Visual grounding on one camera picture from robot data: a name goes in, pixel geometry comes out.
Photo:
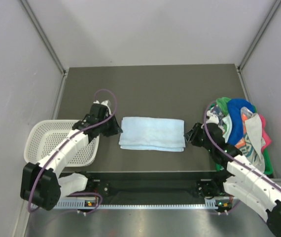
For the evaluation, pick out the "black table front rail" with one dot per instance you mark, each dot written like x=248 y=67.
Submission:
x=204 y=184

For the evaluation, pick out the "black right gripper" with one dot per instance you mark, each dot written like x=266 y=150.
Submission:
x=192 y=135

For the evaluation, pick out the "aluminium frame post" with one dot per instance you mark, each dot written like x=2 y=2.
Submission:
x=42 y=35
x=259 y=35

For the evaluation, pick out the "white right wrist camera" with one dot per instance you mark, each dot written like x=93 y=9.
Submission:
x=211 y=118

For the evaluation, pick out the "aluminium frame right post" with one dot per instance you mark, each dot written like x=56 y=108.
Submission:
x=259 y=35

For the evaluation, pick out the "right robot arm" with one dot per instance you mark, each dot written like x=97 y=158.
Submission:
x=239 y=178

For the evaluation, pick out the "white perforated plastic basket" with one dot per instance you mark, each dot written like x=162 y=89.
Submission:
x=48 y=134

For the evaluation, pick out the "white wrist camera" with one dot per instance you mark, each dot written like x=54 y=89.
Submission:
x=105 y=103
x=211 y=118

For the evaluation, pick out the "pink cloth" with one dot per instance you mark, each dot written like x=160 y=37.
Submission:
x=265 y=136

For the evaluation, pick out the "patterned white blue cloth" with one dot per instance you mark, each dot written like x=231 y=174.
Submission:
x=216 y=110

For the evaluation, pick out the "light blue towel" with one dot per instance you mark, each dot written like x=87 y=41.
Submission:
x=158 y=134

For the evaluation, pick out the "green plastic tray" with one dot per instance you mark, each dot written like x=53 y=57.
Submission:
x=268 y=167

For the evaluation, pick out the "aluminium frame left post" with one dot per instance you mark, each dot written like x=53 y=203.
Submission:
x=42 y=35

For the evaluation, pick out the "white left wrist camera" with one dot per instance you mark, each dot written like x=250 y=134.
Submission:
x=105 y=103

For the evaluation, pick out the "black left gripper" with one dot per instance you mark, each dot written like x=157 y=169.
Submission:
x=116 y=129

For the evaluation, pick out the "royal blue cloth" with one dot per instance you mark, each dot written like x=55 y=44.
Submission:
x=234 y=108

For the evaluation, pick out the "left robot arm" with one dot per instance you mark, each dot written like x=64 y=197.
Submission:
x=42 y=184

